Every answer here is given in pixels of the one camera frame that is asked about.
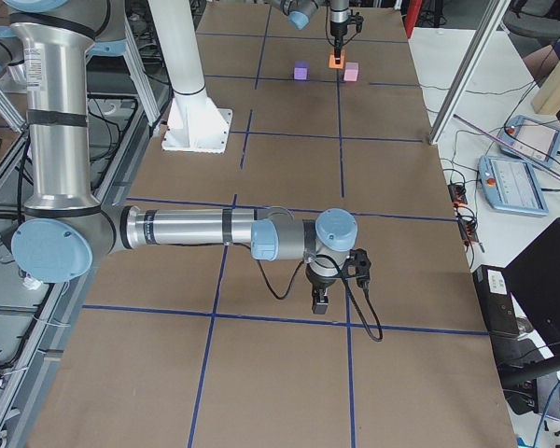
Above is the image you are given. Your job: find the black laptop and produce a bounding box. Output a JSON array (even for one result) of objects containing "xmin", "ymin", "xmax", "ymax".
[{"xmin": 503, "ymin": 217, "xmax": 560, "ymax": 346}]

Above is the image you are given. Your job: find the teach pendant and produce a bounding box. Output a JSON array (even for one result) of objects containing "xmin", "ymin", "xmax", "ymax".
[
  {"xmin": 497, "ymin": 115, "xmax": 560, "ymax": 167},
  {"xmin": 478, "ymin": 156, "xmax": 549, "ymax": 217}
]

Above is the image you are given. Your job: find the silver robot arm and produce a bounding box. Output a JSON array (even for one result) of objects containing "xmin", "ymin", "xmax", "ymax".
[
  {"xmin": 268, "ymin": 0, "xmax": 357, "ymax": 67},
  {"xmin": 9, "ymin": 1, "xmax": 370, "ymax": 315}
]

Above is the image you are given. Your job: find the white camera mast pedestal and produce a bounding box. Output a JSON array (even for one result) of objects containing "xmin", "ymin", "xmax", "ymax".
[{"xmin": 149, "ymin": 0, "xmax": 232, "ymax": 154}]

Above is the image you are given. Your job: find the black box with label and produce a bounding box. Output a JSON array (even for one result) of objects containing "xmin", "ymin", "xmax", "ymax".
[{"xmin": 472, "ymin": 265, "xmax": 519, "ymax": 338}]

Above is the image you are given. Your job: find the orange foam block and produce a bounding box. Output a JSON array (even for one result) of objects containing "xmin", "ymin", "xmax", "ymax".
[{"xmin": 329, "ymin": 53, "xmax": 345, "ymax": 70}]

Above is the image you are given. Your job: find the brown paper table cover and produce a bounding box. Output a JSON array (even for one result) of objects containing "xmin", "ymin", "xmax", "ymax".
[{"xmin": 25, "ymin": 4, "xmax": 519, "ymax": 448}]

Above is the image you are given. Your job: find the black camera cable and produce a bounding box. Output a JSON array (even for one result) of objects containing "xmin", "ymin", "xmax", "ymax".
[{"xmin": 256, "ymin": 259, "xmax": 385, "ymax": 343}]

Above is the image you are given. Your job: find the far teach pendant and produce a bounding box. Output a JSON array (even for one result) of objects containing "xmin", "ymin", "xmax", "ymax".
[{"xmin": 497, "ymin": 115, "xmax": 560, "ymax": 167}]

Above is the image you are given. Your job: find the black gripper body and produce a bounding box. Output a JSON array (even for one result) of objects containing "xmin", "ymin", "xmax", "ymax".
[
  {"xmin": 329, "ymin": 21, "xmax": 347, "ymax": 47},
  {"xmin": 305, "ymin": 260, "xmax": 341, "ymax": 293}
]

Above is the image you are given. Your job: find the aluminium frame post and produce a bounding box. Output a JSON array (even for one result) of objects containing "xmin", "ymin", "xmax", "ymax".
[{"xmin": 428, "ymin": 0, "xmax": 510, "ymax": 145}]

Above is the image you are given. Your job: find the orange black connector strip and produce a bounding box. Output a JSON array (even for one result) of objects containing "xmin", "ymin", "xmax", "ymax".
[{"xmin": 447, "ymin": 182, "xmax": 479, "ymax": 247}]

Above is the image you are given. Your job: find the near teach pendant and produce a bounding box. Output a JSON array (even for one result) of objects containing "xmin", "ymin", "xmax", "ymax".
[{"xmin": 478, "ymin": 156, "xmax": 549, "ymax": 217}]

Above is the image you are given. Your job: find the purple foam block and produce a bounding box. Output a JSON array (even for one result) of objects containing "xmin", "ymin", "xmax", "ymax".
[{"xmin": 293, "ymin": 61, "xmax": 309, "ymax": 80}]

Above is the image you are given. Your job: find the pink foam block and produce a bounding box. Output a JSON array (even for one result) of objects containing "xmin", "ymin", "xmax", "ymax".
[{"xmin": 343, "ymin": 62, "xmax": 359, "ymax": 82}]

